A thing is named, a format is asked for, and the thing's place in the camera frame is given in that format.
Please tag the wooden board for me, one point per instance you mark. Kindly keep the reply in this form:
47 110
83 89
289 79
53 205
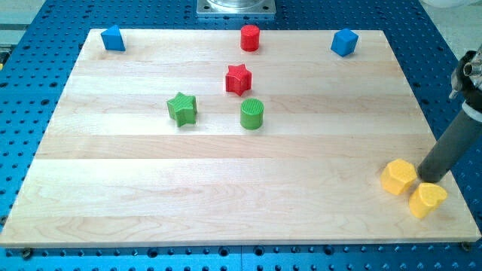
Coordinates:
114 170

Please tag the red star block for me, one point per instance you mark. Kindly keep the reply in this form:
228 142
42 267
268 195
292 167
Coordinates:
238 79

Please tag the blue cube block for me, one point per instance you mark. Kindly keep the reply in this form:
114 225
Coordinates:
344 42

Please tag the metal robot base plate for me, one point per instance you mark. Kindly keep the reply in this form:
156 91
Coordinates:
236 8

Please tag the green cylinder block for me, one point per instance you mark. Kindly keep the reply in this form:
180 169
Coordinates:
251 113

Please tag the blue triangle block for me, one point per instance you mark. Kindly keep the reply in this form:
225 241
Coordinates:
112 39

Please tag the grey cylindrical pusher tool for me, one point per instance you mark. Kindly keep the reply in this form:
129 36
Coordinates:
459 136

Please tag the red cylinder block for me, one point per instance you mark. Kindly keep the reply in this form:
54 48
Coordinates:
249 39

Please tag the yellow heart block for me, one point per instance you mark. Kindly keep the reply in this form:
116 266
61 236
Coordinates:
425 199

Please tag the yellow hexagon block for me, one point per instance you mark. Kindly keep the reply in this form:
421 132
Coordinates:
398 176

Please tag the green star block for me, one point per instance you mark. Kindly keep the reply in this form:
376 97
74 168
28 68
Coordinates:
182 109

